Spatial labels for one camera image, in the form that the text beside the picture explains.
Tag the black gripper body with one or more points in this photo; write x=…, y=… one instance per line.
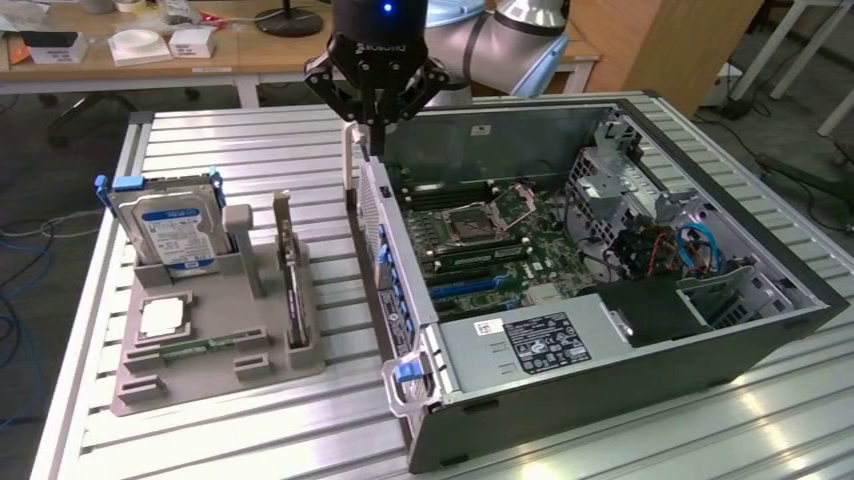
x=381, y=45

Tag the black NVIDIA graphics card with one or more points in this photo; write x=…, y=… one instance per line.
x=299, y=300

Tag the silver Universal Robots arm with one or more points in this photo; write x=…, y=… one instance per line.
x=488, y=45

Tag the wooden desk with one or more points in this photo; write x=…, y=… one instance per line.
x=267, y=55

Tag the black lamp base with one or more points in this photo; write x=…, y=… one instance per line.
x=290, y=22

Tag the white labelled box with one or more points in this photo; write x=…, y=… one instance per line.
x=191, y=44

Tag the metal socket cover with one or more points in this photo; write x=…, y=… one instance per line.
x=517, y=205

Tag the white round holder box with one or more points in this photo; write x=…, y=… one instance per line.
x=139, y=50

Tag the CPU socket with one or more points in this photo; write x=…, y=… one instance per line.
x=473, y=225

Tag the labelled black RAM stick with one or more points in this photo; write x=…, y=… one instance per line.
x=481, y=255

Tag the metal drive cage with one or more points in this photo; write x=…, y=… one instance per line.
x=604, y=200

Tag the grey cup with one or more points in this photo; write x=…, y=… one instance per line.
x=97, y=5

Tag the green motherboard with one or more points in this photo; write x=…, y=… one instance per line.
x=548, y=250

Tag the black chair base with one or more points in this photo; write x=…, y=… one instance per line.
x=74, y=112

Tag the white box with black top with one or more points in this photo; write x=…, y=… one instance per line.
x=57, y=50

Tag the blue expansion slot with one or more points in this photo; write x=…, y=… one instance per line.
x=461, y=289

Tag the white power device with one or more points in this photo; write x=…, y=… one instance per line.
x=724, y=85

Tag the silver chipset heatsink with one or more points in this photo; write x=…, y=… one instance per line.
x=544, y=295

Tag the orange box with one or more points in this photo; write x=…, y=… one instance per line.
x=18, y=52

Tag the black power adapter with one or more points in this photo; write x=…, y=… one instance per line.
x=737, y=110

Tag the silver CPU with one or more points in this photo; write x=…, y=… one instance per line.
x=162, y=317

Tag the grey power supply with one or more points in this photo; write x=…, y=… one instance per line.
x=467, y=350

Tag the green RAM stick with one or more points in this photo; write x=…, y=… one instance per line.
x=201, y=344

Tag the blue case latch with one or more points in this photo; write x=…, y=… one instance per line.
x=407, y=373

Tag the grey disk bay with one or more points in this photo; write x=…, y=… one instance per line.
x=717, y=285

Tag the grey parts rack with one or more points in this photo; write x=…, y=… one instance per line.
x=221, y=370

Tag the black stand base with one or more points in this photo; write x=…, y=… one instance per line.
x=814, y=175

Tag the black open PC case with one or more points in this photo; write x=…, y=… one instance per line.
x=601, y=400

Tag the hard disk with blue bracket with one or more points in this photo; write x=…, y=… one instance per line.
x=170, y=230

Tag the white table frame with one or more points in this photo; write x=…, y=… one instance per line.
x=768, y=46

